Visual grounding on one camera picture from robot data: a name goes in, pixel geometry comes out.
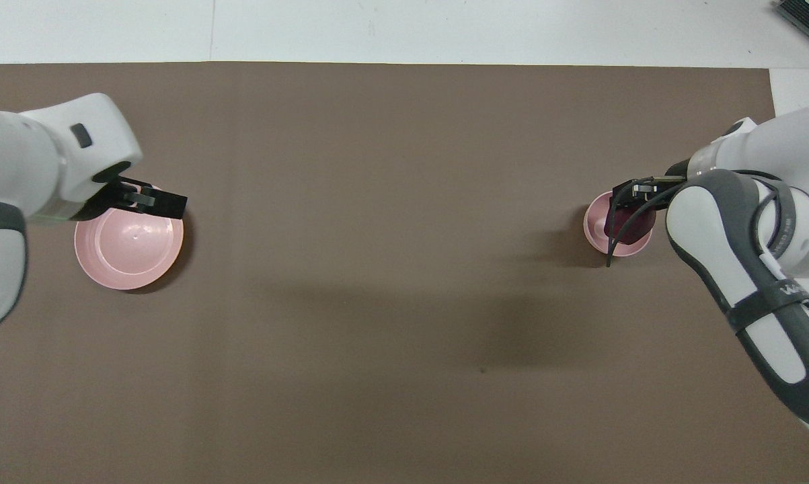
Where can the pink plate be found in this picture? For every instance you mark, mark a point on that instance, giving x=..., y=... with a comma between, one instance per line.
x=132, y=249

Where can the small pink bowl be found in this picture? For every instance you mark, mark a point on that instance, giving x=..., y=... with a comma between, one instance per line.
x=596, y=222

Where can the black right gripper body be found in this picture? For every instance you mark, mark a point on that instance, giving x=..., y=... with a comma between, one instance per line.
x=673, y=171

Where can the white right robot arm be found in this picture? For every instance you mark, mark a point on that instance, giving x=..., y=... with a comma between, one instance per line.
x=713, y=222

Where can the brown table mat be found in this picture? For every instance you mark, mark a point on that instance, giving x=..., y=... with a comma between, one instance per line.
x=377, y=302

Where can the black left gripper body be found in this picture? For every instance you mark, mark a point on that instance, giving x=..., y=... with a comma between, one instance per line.
x=118, y=195

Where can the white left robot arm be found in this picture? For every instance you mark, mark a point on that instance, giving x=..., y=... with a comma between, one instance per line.
x=14, y=168

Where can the dark red apple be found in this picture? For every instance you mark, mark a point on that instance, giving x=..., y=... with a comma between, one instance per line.
x=636, y=225

